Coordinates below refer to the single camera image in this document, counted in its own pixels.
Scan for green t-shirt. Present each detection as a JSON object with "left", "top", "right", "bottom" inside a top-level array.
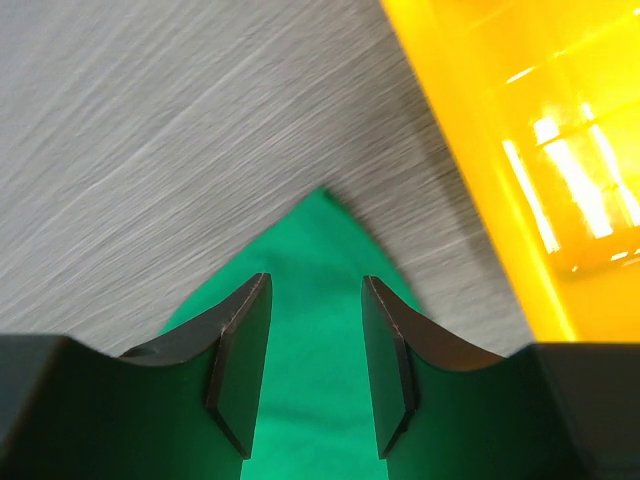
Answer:
[{"left": 167, "top": 188, "right": 418, "bottom": 479}]

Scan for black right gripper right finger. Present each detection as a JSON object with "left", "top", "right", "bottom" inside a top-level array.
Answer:
[{"left": 362, "top": 276, "right": 525, "bottom": 479}]

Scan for yellow plastic bin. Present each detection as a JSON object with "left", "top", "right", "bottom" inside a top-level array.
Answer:
[{"left": 383, "top": 1, "right": 639, "bottom": 342}]

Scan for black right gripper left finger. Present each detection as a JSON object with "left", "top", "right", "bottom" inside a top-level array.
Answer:
[{"left": 115, "top": 273, "right": 272, "bottom": 479}]

